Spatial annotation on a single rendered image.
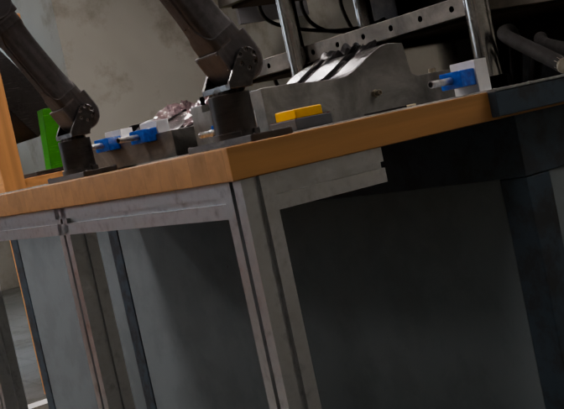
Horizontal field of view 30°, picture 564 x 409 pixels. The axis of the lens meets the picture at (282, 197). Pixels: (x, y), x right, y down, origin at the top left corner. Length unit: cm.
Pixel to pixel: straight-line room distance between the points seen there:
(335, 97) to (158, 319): 72
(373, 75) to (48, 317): 132
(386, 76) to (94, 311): 79
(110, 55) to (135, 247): 557
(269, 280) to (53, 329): 183
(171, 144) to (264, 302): 99
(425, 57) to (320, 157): 175
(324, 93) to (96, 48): 595
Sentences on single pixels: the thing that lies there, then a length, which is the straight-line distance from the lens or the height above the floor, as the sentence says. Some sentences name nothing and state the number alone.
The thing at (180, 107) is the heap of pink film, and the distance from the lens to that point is 244.
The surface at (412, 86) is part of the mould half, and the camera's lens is 220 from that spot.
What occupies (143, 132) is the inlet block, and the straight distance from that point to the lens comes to 219.
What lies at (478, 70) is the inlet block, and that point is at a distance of 178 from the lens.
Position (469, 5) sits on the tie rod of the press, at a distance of 256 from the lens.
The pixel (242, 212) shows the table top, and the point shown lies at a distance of 123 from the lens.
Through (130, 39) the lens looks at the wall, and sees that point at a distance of 806.
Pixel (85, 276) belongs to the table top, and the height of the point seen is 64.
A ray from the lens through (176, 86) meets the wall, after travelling 817.
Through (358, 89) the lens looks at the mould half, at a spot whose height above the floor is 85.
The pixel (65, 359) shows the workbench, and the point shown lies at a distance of 301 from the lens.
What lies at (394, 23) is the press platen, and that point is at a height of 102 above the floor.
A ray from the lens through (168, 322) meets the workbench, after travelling 241.
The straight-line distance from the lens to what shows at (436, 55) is 302.
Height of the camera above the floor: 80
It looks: 3 degrees down
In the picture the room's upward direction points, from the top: 12 degrees counter-clockwise
